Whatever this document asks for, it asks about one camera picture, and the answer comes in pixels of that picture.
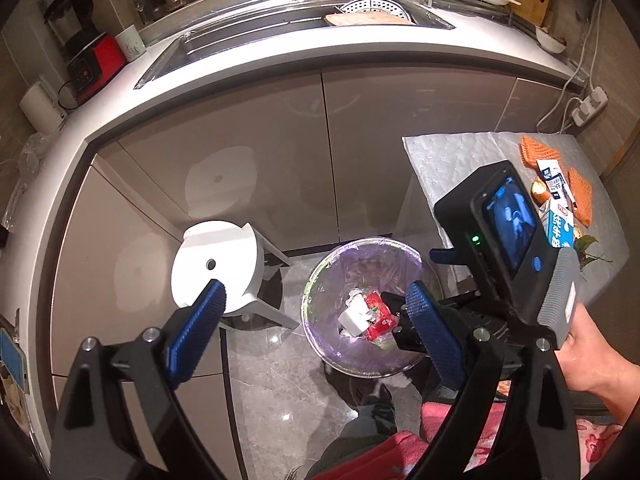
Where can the red snack packet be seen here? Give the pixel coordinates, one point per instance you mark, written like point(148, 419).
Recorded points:
point(381, 318)

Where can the stainless steel sink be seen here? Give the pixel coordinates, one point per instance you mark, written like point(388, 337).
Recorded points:
point(251, 26)

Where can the white bowl on counter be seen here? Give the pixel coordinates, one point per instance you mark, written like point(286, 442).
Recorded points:
point(548, 42)

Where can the white round plastic stool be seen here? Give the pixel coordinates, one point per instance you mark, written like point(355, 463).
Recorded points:
point(230, 254)

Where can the metal steamer plate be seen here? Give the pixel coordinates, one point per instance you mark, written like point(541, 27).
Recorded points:
point(381, 6)

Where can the tan dish cloth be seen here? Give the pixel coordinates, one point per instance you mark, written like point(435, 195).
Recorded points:
point(364, 18)

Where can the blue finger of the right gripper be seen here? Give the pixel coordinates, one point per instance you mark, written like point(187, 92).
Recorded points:
point(445, 256)

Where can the white power strip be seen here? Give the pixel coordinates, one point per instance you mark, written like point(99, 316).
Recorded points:
point(589, 107)

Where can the bread piece with ham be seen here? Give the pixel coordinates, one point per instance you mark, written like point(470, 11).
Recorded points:
point(577, 232)

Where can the orange foam fruit net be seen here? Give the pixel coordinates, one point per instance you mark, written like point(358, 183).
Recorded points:
point(532, 151)

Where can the white mug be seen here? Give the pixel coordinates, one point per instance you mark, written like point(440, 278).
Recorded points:
point(130, 43)

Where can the white blue sachet packet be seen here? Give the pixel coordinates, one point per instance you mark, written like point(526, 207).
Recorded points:
point(557, 184)

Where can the grey absorbent table mat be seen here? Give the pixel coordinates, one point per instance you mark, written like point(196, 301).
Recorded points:
point(441, 161)

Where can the person's right hand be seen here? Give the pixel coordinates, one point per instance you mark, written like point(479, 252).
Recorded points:
point(590, 364)

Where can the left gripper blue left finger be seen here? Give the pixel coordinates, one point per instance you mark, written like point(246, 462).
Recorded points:
point(190, 330)

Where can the blue white milk carton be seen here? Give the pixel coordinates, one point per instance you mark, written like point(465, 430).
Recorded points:
point(558, 223)

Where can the red black blender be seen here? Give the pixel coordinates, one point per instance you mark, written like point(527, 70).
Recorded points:
point(93, 58)

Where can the white electric kettle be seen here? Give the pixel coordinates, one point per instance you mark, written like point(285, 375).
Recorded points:
point(40, 106)

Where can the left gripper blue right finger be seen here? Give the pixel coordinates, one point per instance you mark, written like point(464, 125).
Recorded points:
point(438, 338)

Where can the small bread piece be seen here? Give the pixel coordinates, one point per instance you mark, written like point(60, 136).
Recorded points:
point(539, 192)

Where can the trash bin with purple bag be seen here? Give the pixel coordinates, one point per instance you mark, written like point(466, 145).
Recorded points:
point(373, 264)

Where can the white foam block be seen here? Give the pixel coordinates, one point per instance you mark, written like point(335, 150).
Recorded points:
point(356, 318)

